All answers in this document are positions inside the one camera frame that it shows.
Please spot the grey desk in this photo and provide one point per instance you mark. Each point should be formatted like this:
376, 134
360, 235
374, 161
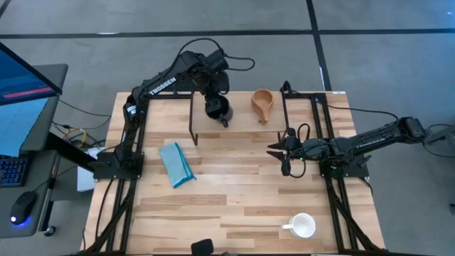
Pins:
53, 78

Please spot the black desk base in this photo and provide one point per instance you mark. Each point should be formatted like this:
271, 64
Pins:
64, 147

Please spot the grey floor stand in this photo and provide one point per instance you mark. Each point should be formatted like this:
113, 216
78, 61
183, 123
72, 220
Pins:
444, 137

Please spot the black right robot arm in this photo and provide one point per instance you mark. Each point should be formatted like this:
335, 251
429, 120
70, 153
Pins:
377, 137

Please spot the black mug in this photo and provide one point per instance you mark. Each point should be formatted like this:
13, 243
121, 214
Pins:
228, 110

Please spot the wooden shelf with black legs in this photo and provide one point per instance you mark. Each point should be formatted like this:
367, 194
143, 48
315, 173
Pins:
241, 124

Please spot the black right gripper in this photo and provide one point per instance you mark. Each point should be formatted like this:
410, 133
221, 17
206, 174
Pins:
309, 149

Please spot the computer monitor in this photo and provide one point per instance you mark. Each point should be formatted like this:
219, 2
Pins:
21, 81

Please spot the black keyboard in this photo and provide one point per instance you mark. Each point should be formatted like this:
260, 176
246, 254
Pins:
12, 170

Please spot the black rounded object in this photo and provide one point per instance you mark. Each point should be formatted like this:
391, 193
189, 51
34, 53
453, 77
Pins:
202, 248

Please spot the folded teal cloth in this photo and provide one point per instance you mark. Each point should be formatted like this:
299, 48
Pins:
174, 163

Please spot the black computer mouse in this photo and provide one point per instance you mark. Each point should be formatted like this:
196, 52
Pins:
22, 208

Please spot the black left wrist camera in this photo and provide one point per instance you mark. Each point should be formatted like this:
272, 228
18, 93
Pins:
217, 61

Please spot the white mug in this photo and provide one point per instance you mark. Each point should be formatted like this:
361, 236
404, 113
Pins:
302, 225

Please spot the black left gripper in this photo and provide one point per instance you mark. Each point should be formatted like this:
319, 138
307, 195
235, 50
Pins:
209, 83

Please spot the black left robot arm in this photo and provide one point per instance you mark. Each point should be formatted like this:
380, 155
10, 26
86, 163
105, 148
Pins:
161, 87

